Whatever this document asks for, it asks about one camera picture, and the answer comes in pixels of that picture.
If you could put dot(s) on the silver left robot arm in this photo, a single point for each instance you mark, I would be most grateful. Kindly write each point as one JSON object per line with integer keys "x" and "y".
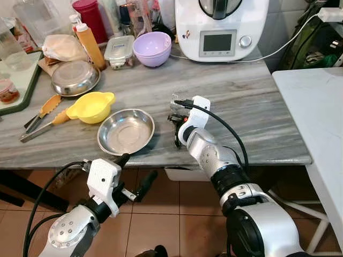
{"x": 69, "y": 233}

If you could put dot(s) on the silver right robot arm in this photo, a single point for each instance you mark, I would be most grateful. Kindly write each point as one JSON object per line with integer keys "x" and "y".
{"x": 209, "y": 152}

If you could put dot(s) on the stainless steel bowl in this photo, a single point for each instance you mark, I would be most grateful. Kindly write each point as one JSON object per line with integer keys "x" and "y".
{"x": 75, "y": 78}
{"x": 126, "y": 133}

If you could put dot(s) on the white plastic bin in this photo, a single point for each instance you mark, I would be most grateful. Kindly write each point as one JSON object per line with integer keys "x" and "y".
{"x": 185, "y": 174}

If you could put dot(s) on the black robot foot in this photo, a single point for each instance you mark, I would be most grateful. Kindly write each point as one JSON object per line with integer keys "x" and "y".
{"x": 153, "y": 251}

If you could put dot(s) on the purple plastic bowl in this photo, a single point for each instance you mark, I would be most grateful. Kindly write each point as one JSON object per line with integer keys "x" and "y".
{"x": 152, "y": 49}

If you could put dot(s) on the clear lidded food container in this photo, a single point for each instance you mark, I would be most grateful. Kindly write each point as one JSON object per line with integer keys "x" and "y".
{"x": 119, "y": 51}

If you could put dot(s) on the steel tongs with orange tips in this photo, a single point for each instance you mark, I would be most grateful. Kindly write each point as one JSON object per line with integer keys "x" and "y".
{"x": 49, "y": 103}

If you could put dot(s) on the white kitchen cooking machine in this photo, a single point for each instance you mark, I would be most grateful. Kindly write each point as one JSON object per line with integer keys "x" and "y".
{"x": 187, "y": 21}

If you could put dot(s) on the clear glass oil bottle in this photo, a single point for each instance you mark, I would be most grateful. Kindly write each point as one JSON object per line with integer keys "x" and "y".
{"x": 138, "y": 16}

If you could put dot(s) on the orange sauce squeeze bottle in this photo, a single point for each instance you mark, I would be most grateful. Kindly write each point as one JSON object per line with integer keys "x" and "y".
{"x": 91, "y": 47}

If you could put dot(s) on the green rimmed tray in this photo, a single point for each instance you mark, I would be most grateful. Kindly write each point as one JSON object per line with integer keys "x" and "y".
{"x": 28, "y": 88}

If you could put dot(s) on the white plastic bottle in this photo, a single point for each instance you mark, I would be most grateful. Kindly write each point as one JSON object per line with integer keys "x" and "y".
{"x": 113, "y": 19}

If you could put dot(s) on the white side table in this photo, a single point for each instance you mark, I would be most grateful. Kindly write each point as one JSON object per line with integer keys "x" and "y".
{"x": 313, "y": 118}

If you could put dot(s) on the small jar with red content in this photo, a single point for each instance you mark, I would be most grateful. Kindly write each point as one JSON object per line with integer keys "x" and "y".
{"x": 8, "y": 92}

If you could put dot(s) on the red canister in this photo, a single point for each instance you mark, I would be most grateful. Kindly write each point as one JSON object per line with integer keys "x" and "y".
{"x": 91, "y": 19}

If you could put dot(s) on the black green backpack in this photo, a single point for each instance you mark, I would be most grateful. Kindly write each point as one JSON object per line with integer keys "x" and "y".
{"x": 311, "y": 48}

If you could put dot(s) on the clear plastic bottle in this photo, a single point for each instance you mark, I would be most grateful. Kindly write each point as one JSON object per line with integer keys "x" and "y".
{"x": 12, "y": 48}

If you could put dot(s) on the clear plastic jar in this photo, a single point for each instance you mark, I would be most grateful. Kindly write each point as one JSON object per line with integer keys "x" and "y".
{"x": 35, "y": 16}

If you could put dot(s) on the white power adapter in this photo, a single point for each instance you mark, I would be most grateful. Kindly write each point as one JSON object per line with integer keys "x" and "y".
{"x": 329, "y": 14}

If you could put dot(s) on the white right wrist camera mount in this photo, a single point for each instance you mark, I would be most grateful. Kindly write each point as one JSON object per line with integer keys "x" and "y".
{"x": 199, "y": 115}

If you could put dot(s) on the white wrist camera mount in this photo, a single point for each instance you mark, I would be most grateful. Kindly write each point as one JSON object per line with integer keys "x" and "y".
{"x": 199, "y": 115}
{"x": 103, "y": 179}

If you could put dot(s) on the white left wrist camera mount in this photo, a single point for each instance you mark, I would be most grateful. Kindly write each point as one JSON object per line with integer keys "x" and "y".
{"x": 103, "y": 179}

